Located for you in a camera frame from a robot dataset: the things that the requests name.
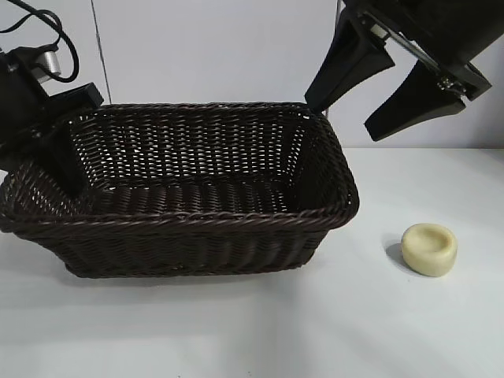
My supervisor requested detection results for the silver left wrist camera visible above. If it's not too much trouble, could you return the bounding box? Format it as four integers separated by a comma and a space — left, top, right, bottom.
33, 46, 65, 86

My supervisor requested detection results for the cream round soap bar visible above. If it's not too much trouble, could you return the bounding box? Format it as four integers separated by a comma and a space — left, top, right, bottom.
401, 222, 460, 279

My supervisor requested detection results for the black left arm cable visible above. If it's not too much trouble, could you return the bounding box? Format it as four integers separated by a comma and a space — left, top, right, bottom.
0, 0, 82, 85

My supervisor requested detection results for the dark brown wicker basket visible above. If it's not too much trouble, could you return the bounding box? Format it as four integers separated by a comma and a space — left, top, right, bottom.
0, 101, 360, 280

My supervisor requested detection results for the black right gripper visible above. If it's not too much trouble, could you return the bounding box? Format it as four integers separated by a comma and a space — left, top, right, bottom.
304, 0, 504, 143

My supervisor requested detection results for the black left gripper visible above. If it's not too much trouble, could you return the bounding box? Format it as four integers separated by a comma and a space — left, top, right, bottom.
0, 46, 105, 198

